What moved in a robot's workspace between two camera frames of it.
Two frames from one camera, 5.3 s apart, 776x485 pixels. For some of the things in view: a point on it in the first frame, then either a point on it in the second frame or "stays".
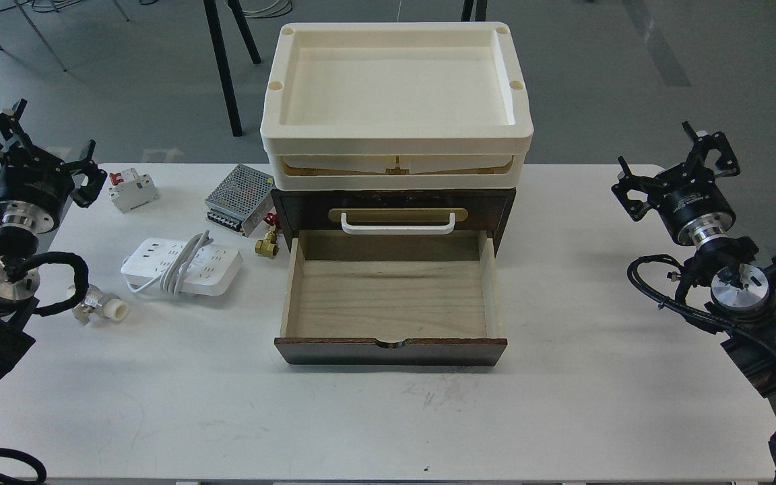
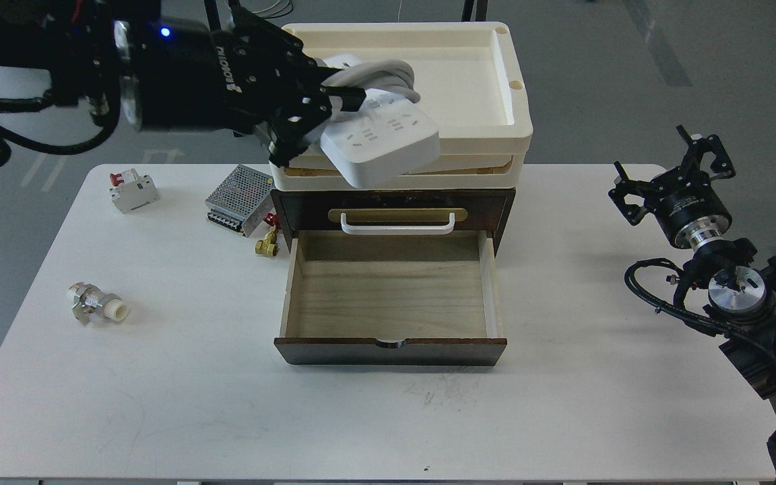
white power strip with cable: (190, 267) → (386, 136)
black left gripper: (34, 188) → (179, 74)
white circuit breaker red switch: (129, 190) stays
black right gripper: (688, 198) stays
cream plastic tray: (384, 106) stays
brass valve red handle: (269, 245) stays
